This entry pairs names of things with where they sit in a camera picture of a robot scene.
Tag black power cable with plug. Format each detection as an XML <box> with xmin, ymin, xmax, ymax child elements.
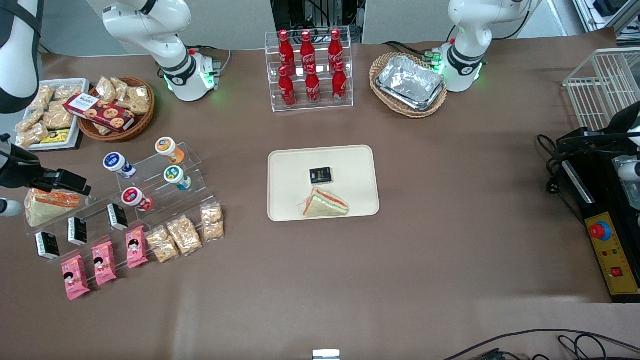
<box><xmin>537</xmin><ymin>134</ymin><xmax>586</xmax><ymax>221</ymax></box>

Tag black arm base cable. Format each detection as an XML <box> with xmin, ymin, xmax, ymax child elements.
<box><xmin>382</xmin><ymin>41</ymin><xmax>441</xmax><ymax>63</ymax></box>

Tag green cap gum bottle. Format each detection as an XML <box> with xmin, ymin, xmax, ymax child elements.
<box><xmin>164</xmin><ymin>166</ymin><xmax>192</xmax><ymax>192</ymax></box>

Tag clear acrylic snack step stand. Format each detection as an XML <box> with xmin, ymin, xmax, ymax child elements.
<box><xmin>25</xmin><ymin>176</ymin><xmax>151</xmax><ymax>281</ymax></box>

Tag clear acrylic gum step stand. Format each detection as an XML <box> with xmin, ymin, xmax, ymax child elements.
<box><xmin>115</xmin><ymin>140</ymin><xmax>219</xmax><ymax>226</ymax></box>

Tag yellow snack pack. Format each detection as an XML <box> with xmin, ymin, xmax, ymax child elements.
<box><xmin>40</xmin><ymin>129</ymin><xmax>71</xmax><ymax>145</ymax></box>

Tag white rectangular snack tray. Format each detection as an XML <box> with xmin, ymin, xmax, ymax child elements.
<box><xmin>15</xmin><ymin>78</ymin><xmax>91</xmax><ymax>151</ymax></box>

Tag white wire basket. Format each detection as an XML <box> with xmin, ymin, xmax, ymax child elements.
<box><xmin>562</xmin><ymin>48</ymin><xmax>640</xmax><ymax>132</ymax></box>

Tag red cola bottle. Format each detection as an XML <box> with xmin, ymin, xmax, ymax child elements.
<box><xmin>332</xmin><ymin>61</ymin><xmax>348</xmax><ymax>104</ymax></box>
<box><xmin>305</xmin><ymin>64</ymin><xmax>322</xmax><ymax>106</ymax></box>
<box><xmin>278</xmin><ymin>30</ymin><xmax>296</xmax><ymax>73</ymax></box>
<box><xmin>300</xmin><ymin>30</ymin><xmax>317</xmax><ymax>70</ymax></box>
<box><xmin>328</xmin><ymin>28</ymin><xmax>345</xmax><ymax>68</ymax></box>
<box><xmin>278</xmin><ymin>66</ymin><xmax>297</xmax><ymax>108</ymax></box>

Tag red cookie box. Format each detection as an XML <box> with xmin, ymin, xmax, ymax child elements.
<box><xmin>63</xmin><ymin>93</ymin><xmax>136</xmax><ymax>133</ymax></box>

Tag blue cap gum bottle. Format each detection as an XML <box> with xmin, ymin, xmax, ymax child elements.
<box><xmin>103</xmin><ymin>152</ymin><xmax>137</xmax><ymax>180</ymax></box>

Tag clear acrylic bottle rack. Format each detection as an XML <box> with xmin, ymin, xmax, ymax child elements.
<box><xmin>265</xmin><ymin>26</ymin><xmax>354</xmax><ymax>113</ymax></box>

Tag black cables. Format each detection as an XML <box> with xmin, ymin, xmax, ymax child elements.
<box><xmin>442</xmin><ymin>328</ymin><xmax>640</xmax><ymax>360</ymax></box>

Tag cream plastic tray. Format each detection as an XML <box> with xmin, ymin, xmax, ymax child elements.
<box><xmin>267</xmin><ymin>145</ymin><xmax>380</xmax><ymax>222</ymax></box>

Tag aluminium foil tray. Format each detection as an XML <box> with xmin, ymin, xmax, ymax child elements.
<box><xmin>376</xmin><ymin>55</ymin><xmax>446</xmax><ymax>112</ymax></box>

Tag brown wicker basket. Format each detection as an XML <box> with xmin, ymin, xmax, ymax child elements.
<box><xmin>77</xmin><ymin>76</ymin><xmax>156</xmax><ymax>143</ymax></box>

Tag light wicker basket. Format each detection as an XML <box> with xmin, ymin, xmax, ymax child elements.
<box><xmin>369</xmin><ymin>52</ymin><xmax>449</xmax><ymax>119</ymax></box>

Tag black control box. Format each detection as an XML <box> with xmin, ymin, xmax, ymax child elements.
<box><xmin>557</xmin><ymin>127</ymin><xmax>640</xmax><ymax>304</ymax></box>

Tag orange cap gum bottle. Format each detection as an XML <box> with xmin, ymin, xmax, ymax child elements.
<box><xmin>154</xmin><ymin>136</ymin><xmax>186</xmax><ymax>165</ymax></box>

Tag red cap gum bottle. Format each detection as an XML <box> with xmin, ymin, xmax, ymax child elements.
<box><xmin>121</xmin><ymin>187</ymin><xmax>154</xmax><ymax>212</ymax></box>

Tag clear bag of snacks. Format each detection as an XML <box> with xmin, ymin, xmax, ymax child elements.
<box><xmin>44</xmin><ymin>100</ymin><xmax>75</xmax><ymax>131</ymax></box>
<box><xmin>17</xmin><ymin>122</ymin><xmax>51</xmax><ymax>148</ymax></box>
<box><xmin>27</xmin><ymin>85</ymin><xmax>55</xmax><ymax>112</ymax></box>
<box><xmin>54</xmin><ymin>85</ymin><xmax>83</xmax><ymax>101</ymax></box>
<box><xmin>125</xmin><ymin>86</ymin><xmax>152</xmax><ymax>116</ymax></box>
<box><xmin>96</xmin><ymin>76</ymin><xmax>118</xmax><ymax>104</ymax></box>
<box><xmin>110</xmin><ymin>77</ymin><xmax>130</xmax><ymax>101</ymax></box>
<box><xmin>15</xmin><ymin>109</ymin><xmax>45</xmax><ymax>133</ymax></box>

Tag pink snack pack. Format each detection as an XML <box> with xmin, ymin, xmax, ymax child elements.
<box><xmin>125</xmin><ymin>225</ymin><xmax>149</xmax><ymax>269</ymax></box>
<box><xmin>92</xmin><ymin>240</ymin><xmax>118</xmax><ymax>287</ymax></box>
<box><xmin>61</xmin><ymin>254</ymin><xmax>91</xmax><ymax>301</ymax></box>

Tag clear bag of crackers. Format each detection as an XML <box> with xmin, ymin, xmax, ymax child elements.
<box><xmin>146</xmin><ymin>226</ymin><xmax>180</xmax><ymax>264</ymax></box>
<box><xmin>167</xmin><ymin>214</ymin><xmax>203</xmax><ymax>256</ymax></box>
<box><xmin>201</xmin><ymin>202</ymin><xmax>225</xmax><ymax>242</ymax></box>

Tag wrapped triangle sandwich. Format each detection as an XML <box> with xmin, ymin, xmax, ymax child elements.
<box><xmin>300</xmin><ymin>187</ymin><xmax>350</xmax><ymax>219</ymax></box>
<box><xmin>25</xmin><ymin>187</ymin><xmax>81</xmax><ymax>228</ymax></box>

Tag grey arm base cable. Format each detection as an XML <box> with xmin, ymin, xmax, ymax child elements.
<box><xmin>190</xmin><ymin>46</ymin><xmax>233</xmax><ymax>76</ymax></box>

